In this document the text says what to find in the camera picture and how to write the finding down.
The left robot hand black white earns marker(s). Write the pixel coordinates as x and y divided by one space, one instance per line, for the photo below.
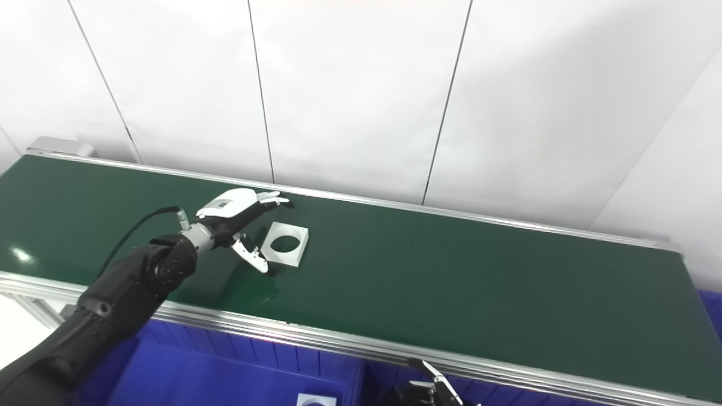
231 211

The blue bin with black cylinders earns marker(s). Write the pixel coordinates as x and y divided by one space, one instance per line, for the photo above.
507 397

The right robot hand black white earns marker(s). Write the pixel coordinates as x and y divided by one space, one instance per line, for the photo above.
437 392

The white square part round hole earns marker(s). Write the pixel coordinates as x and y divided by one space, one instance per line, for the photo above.
304 399
299 248

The green conveyor belt aluminium frame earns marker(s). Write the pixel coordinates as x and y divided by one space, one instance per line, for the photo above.
451 282

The empty blue bin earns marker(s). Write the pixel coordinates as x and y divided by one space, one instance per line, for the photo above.
713 316

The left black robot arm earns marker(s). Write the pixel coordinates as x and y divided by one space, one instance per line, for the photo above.
113 299

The blue bin with white parts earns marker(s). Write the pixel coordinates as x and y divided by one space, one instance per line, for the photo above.
197 372

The aluminium conveyor support leg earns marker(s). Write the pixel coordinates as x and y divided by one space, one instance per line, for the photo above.
34 310

